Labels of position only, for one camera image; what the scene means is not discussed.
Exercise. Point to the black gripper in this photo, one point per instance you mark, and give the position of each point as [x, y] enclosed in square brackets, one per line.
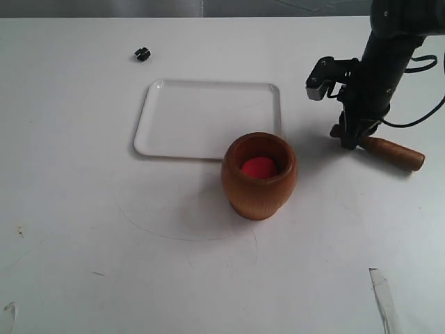
[367, 98]

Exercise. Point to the wooden pestle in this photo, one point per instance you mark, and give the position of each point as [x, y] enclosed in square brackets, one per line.
[395, 154]

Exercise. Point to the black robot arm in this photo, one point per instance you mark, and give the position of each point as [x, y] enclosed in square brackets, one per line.
[397, 29]

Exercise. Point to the red ball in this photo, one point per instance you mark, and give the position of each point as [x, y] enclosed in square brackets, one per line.
[260, 168]

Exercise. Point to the brown wooden mortar cup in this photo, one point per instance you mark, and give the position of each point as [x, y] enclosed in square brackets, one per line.
[252, 198]

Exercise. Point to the clear tape strip right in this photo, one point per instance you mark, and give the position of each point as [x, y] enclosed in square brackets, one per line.
[385, 302]

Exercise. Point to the white rectangular tray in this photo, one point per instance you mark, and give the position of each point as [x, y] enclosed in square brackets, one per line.
[199, 119]

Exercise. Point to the small black clip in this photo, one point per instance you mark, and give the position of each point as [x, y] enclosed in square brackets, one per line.
[142, 54]

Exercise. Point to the clear tape piece left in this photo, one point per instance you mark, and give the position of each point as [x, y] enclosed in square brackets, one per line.
[8, 317]

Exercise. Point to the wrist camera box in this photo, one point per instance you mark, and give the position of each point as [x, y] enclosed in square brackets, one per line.
[329, 77]

